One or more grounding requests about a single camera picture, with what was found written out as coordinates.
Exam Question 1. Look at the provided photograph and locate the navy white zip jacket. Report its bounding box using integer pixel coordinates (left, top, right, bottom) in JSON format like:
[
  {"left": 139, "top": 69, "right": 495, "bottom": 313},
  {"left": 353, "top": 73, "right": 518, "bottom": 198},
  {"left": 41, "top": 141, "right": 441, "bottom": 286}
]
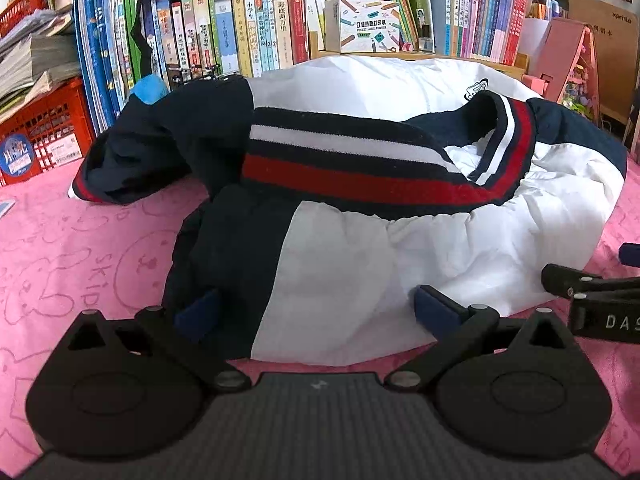
[{"left": 70, "top": 56, "right": 628, "bottom": 366}]

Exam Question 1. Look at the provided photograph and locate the pink printed towel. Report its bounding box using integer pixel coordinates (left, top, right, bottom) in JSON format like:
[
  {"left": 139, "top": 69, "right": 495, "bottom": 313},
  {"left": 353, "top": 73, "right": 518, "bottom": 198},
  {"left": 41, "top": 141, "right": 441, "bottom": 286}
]
[{"left": 1, "top": 160, "right": 639, "bottom": 478}]

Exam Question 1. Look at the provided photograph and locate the pink toy house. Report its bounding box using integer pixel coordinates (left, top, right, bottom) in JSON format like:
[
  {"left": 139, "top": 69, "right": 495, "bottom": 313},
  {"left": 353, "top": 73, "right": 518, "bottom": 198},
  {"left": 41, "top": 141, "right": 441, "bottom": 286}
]
[{"left": 522, "top": 18, "right": 600, "bottom": 126}]

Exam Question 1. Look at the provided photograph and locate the red plastic crate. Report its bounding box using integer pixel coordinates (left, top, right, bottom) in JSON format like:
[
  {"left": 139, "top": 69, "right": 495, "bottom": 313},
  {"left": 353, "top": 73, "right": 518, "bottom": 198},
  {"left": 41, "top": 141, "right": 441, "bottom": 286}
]
[{"left": 1, "top": 77, "right": 96, "bottom": 185}]

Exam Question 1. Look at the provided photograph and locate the small blue plush ball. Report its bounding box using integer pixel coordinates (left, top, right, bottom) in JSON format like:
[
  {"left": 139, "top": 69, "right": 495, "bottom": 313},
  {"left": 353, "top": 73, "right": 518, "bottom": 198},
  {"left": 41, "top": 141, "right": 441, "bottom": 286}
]
[{"left": 131, "top": 74, "right": 169, "bottom": 105}]

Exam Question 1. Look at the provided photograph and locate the wooden drawer organizer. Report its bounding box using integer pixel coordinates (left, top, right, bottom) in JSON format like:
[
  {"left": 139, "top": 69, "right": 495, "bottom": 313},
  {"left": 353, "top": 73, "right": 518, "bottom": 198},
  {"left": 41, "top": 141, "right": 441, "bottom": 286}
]
[{"left": 308, "top": 30, "right": 531, "bottom": 80}]

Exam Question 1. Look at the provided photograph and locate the cardboard box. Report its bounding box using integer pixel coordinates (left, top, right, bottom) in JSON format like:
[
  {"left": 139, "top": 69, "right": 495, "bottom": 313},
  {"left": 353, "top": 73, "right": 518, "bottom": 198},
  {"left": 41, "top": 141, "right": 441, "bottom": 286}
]
[{"left": 568, "top": 0, "right": 639, "bottom": 122}]

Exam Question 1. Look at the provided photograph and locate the stack of papers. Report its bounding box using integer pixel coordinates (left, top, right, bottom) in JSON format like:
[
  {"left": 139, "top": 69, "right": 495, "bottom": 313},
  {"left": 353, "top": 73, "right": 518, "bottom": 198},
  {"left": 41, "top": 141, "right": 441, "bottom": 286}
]
[{"left": 0, "top": 10, "right": 80, "bottom": 122}]

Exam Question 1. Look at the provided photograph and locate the label printer box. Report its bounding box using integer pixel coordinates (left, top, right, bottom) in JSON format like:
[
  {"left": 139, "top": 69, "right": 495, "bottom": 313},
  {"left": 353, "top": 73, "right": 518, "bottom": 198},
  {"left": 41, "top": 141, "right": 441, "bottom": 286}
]
[{"left": 324, "top": 0, "right": 401, "bottom": 54}]

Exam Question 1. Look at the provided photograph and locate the small red basket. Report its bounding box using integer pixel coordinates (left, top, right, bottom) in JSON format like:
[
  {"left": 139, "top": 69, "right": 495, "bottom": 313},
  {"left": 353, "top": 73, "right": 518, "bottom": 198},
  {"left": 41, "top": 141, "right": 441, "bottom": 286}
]
[{"left": 0, "top": 0, "right": 47, "bottom": 38}]

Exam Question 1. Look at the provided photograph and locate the thick red book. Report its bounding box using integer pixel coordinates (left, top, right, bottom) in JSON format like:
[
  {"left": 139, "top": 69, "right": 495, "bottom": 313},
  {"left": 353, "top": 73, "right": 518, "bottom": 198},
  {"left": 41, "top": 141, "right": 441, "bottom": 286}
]
[{"left": 288, "top": 0, "right": 308, "bottom": 64}]

